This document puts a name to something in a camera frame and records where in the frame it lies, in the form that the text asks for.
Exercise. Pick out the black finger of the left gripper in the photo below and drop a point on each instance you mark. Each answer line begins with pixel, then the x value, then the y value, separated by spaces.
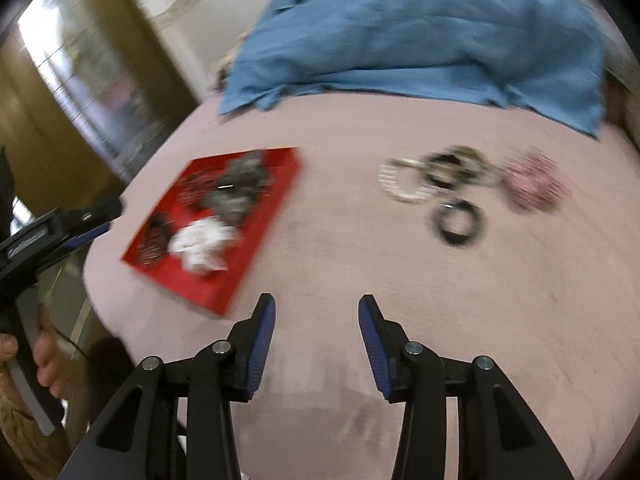
pixel 82 226

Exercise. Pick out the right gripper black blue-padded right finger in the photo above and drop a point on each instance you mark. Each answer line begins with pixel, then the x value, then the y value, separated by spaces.
pixel 500 437

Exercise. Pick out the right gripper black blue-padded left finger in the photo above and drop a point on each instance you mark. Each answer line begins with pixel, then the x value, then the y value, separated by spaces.
pixel 173 420

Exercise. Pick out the dark beaded hair clip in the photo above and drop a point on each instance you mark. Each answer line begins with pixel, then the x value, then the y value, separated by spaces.
pixel 155 239

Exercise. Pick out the white red-dotted scrunchie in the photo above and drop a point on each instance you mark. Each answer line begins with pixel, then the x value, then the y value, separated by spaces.
pixel 199 246

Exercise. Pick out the pink checked scrunchie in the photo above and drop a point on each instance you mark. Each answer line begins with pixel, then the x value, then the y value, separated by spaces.
pixel 532 183

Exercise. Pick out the person's left hand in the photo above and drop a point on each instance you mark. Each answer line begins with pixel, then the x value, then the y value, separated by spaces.
pixel 49 360

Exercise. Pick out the red tray box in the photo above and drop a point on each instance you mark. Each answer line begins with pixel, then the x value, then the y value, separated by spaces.
pixel 215 290

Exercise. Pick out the dark red beaded item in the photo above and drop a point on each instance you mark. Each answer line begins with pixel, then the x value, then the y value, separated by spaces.
pixel 193 188

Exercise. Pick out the grey scrunchie in tray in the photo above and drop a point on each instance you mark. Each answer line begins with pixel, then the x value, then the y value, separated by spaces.
pixel 236 191

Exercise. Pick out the pink quilted bed cover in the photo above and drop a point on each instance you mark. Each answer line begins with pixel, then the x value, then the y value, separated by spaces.
pixel 552 297

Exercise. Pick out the blue cloth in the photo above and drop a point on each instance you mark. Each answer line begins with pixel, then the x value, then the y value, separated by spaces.
pixel 542 55

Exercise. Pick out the glass door wooden frame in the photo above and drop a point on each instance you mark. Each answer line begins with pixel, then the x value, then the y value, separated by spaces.
pixel 88 95

